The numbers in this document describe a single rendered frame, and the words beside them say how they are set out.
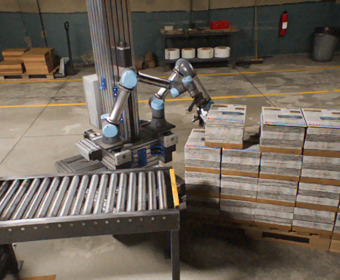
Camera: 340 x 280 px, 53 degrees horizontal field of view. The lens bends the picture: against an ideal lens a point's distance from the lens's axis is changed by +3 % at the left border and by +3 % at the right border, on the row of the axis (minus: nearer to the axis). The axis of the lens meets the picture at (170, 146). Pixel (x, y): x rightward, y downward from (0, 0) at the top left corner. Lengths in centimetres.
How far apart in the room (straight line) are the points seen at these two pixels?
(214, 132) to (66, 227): 125
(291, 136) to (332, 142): 26
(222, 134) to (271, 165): 43
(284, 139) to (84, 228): 149
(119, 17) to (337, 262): 252
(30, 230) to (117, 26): 163
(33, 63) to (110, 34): 569
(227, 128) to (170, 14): 663
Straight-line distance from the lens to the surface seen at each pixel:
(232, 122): 252
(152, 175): 232
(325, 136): 259
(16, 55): 888
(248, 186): 275
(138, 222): 199
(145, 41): 901
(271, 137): 256
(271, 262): 290
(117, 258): 290
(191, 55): 856
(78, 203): 215
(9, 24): 951
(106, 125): 258
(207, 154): 264
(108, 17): 279
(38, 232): 211
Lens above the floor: 200
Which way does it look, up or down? 26 degrees down
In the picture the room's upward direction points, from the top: 2 degrees counter-clockwise
